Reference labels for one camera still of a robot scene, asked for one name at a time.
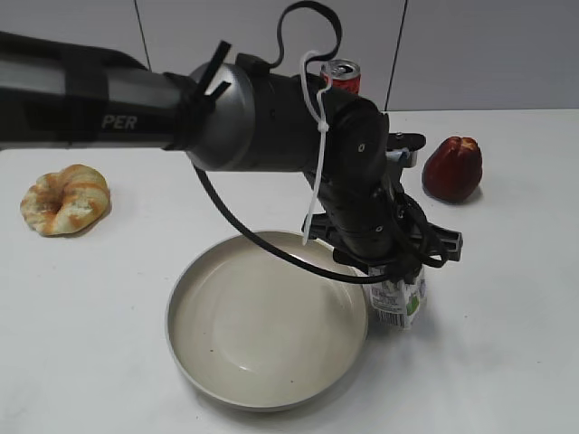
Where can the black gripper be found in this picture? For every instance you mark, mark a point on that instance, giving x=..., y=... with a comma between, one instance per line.
x=369, y=220

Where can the white blue milk carton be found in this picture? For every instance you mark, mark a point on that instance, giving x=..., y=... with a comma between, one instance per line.
x=398, y=303

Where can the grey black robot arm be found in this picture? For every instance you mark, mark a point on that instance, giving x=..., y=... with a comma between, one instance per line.
x=229, y=118

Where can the beige round plate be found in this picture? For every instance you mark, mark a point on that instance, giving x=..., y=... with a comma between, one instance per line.
x=254, y=332

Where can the dark red wax apple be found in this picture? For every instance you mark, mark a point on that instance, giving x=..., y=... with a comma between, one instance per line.
x=454, y=170

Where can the white zip tie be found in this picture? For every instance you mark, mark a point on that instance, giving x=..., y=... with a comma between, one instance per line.
x=320, y=117

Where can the red soda can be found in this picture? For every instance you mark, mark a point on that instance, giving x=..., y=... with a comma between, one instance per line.
x=345, y=74

